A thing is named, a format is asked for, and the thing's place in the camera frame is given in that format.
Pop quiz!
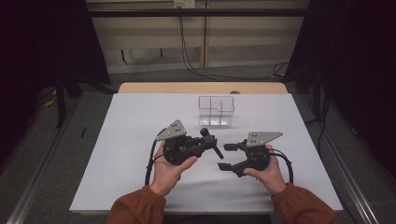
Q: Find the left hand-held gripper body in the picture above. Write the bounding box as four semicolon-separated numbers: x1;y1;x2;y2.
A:
155;119;204;166

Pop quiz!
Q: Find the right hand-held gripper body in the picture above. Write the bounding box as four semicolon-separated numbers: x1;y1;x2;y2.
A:
232;132;284;178

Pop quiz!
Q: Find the black marker pen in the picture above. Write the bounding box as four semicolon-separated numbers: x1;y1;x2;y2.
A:
199;127;225;161

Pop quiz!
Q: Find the clear acrylic organizer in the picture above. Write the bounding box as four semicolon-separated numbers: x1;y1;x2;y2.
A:
198;95;235;127

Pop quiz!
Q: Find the person's right hand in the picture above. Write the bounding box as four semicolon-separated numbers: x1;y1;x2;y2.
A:
243;144;288;196

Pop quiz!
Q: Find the person's left hand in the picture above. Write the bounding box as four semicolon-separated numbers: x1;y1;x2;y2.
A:
150;143;199;198

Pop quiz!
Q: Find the wooden table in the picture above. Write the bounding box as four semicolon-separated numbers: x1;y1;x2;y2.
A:
117;81;289;95

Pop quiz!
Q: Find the white table sheet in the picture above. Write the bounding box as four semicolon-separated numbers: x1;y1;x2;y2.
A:
69;92;344;215

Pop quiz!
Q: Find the black metal stand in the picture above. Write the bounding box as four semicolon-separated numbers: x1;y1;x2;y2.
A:
55;73;68;129

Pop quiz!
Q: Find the black horizontal bar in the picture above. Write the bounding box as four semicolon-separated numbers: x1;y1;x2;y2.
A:
88;8;309;18

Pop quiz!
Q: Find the dark curtain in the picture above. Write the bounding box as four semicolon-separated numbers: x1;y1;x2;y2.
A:
284;0;396;178
0;0;110;162

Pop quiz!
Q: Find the left hand-held gripper cable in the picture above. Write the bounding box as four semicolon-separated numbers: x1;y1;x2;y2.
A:
144;129;166;187

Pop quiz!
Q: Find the long black wall cable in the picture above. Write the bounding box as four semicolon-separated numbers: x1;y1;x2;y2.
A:
177;6;290;82

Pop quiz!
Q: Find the wooden post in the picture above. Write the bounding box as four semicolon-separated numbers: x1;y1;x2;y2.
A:
200;0;209;68

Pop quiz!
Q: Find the metal floor rail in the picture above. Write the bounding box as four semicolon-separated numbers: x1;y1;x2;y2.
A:
6;102;80;224
298;92;381;224

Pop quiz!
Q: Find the white wall socket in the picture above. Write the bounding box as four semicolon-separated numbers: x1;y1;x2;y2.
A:
173;0;196;9

